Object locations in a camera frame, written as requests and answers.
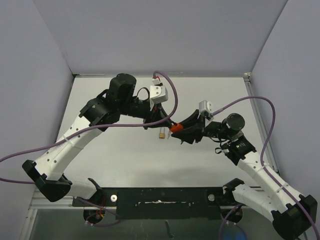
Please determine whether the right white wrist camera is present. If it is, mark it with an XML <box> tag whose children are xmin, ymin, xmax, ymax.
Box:
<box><xmin>198</xmin><ymin>100</ymin><xmax>213</xmax><ymax>120</ymax></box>

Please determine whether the orange black padlock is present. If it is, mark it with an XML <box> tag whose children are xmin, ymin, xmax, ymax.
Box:
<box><xmin>169</xmin><ymin>123</ymin><xmax>184</xmax><ymax>133</ymax></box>

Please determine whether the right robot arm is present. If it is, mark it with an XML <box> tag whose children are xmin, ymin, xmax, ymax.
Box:
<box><xmin>170</xmin><ymin>110</ymin><xmax>318</xmax><ymax>240</ymax></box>

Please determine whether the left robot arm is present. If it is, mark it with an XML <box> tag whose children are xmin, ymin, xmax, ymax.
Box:
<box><xmin>22</xmin><ymin>73</ymin><xmax>172</xmax><ymax>206</ymax></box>

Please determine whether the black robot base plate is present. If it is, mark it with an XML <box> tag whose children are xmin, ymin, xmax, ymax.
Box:
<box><xmin>88</xmin><ymin>187</ymin><xmax>237</xmax><ymax>220</ymax></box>

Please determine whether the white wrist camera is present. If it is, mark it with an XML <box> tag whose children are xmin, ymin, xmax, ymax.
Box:
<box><xmin>198</xmin><ymin>100</ymin><xmax>213</xmax><ymax>120</ymax></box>
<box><xmin>149</xmin><ymin>77</ymin><xmax>169</xmax><ymax>104</ymax></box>

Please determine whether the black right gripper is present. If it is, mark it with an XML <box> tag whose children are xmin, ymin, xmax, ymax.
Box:
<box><xmin>171</xmin><ymin>110</ymin><xmax>232</xmax><ymax>143</ymax></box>

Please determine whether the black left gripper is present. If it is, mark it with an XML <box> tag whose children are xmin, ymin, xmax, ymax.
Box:
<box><xmin>119</xmin><ymin>98</ymin><xmax>173</xmax><ymax>131</ymax></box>

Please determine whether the long shackle brass padlock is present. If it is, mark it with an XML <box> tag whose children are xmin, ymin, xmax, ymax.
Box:
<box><xmin>158</xmin><ymin>127</ymin><xmax>166</xmax><ymax>139</ymax></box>

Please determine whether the aluminium table frame rail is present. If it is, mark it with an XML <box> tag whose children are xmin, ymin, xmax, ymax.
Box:
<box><xmin>243</xmin><ymin>72</ymin><xmax>308</xmax><ymax>240</ymax></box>

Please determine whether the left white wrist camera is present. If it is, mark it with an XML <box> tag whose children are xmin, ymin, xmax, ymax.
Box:
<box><xmin>149</xmin><ymin>77</ymin><xmax>169</xmax><ymax>104</ymax></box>

